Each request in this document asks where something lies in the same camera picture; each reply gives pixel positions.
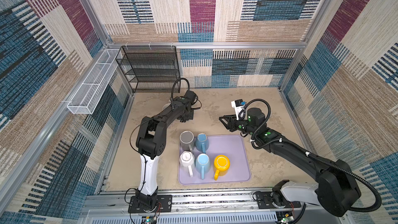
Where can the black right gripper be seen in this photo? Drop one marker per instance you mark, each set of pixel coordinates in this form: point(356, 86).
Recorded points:
point(231, 122)

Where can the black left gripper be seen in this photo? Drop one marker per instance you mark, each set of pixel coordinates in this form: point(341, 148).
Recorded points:
point(190, 117)

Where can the teal blue patterned mug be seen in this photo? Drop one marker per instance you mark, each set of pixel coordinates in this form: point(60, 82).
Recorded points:
point(202, 143)

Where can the lavender purple mug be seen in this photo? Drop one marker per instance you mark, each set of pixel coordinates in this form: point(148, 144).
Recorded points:
point(166, 106)

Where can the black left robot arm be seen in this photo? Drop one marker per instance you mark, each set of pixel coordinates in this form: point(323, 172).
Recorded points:
point(151, 143)

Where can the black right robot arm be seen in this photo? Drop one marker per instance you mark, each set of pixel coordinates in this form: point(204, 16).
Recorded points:
point(336, 188)

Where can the grey mug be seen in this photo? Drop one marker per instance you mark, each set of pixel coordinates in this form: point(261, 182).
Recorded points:
point(187, 142)

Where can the yellow mug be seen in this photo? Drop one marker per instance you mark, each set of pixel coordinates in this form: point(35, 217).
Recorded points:
point(221, 165)

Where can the white mug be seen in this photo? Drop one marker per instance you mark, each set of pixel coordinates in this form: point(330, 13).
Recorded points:
point(187, 163)

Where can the light blue mug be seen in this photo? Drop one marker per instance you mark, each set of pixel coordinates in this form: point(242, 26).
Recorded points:
point(202, 165)

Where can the lavender silicone tray mat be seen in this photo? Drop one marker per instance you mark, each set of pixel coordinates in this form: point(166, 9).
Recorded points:
point(230, 146)

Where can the black wire mesh shelf rack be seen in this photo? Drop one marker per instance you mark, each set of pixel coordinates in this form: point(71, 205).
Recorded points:
point(149, 68)

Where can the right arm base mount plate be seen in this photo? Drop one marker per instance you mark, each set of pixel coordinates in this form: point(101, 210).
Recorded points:
point(271, 200)

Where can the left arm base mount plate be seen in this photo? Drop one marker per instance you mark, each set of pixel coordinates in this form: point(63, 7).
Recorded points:
point(162, 203)

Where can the white wire mesh basket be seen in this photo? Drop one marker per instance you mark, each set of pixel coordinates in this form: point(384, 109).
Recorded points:
point(89, 93)

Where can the aluminium front rail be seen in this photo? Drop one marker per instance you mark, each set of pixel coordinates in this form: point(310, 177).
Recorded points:
point(201, 206)

